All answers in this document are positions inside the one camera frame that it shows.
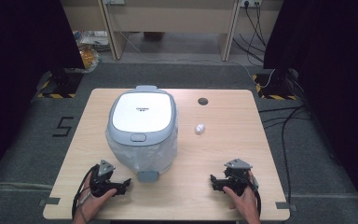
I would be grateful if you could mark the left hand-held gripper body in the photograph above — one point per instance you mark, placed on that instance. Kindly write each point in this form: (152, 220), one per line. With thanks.
(101, 182)

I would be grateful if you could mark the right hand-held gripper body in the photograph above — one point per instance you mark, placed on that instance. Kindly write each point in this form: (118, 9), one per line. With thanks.
(237, 177)

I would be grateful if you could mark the person's left hand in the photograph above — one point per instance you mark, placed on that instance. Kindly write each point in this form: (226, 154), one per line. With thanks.
(91, 203)

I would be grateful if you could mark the person's right hand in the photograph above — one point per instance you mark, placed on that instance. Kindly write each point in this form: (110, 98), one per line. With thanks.
(245, 203)

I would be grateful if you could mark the clear plastic bin liner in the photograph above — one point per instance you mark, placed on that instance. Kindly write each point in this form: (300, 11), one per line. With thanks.
(149, 155)

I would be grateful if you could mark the grey tape strip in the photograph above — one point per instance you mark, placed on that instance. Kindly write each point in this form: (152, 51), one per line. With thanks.
(286, 206)
(49, 201)

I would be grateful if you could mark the crumpled white paper ball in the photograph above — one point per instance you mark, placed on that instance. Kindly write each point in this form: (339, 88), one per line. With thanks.
(199, 128)

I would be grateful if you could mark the grey white pedal trash can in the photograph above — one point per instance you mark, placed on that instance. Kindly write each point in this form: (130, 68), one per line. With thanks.
(141, 112)

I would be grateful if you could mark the dark round table grommet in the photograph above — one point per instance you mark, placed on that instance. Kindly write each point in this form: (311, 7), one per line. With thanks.
(203, 101)

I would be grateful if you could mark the black stand base striped tape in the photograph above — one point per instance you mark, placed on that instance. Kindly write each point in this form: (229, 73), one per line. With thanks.
(276, 85)
(60, 82)

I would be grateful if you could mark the clear bag with yellow contents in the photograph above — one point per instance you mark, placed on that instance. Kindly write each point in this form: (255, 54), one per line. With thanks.
(88, 54)

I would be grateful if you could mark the black curtain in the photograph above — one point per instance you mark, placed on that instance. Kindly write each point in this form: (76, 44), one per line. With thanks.
(335, 77)
(21, 62)

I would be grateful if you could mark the white wall power socket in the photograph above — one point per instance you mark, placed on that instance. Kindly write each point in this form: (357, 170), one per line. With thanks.
(250, 2)

